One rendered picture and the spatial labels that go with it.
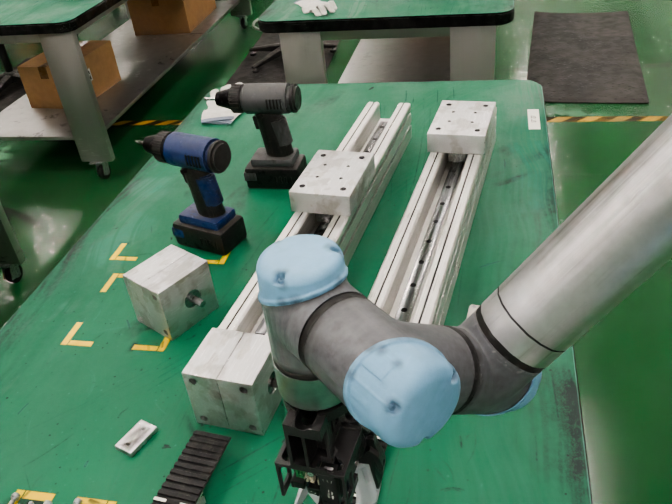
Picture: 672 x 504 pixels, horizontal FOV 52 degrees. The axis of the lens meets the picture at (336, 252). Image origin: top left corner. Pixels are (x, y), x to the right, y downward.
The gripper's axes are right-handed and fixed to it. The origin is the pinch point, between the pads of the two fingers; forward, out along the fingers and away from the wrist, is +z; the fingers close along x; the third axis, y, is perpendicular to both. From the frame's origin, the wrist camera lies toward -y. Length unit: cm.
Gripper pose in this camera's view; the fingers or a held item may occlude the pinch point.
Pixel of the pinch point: (344, 495)
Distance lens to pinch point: 82.4
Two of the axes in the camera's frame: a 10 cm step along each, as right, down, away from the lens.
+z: 1.0, 8.2, 5.7
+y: -3.0, 5.7, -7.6
